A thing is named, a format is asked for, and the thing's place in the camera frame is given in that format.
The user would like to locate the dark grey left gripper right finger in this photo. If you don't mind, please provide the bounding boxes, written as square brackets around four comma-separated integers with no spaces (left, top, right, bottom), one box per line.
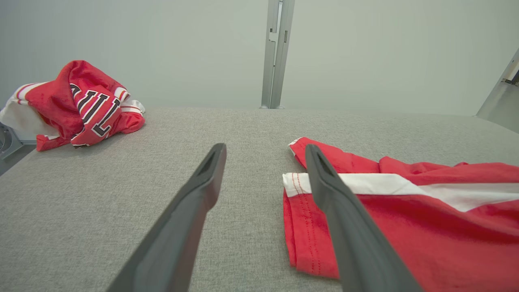
[305,144,424,292]

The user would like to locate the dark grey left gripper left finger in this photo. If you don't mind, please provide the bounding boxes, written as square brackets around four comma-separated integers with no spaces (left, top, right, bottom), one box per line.
[106,143,227,292]

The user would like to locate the red shorts with white stripe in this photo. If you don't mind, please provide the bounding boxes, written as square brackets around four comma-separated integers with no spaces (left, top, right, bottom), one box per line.
[283,137,519,292]

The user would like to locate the red t-shirt with white sleeves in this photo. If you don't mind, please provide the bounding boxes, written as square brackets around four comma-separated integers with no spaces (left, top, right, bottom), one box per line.
[0,60,146,152]

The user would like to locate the grey fabric sofa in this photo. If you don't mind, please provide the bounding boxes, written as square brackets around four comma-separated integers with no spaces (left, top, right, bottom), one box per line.
[0,106,519,292]

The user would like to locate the grey metal floor bracket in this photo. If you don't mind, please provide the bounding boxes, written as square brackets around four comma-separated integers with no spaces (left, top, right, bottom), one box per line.
[0,122,37,176]

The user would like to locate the grey metal frame leg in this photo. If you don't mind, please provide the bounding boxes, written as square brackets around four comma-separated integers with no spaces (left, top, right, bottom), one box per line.
[476,49,519,134]

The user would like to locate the grey partition post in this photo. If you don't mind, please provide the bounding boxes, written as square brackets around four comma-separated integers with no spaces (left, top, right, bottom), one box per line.
[270,0,296,109]
[261,0,281,109]

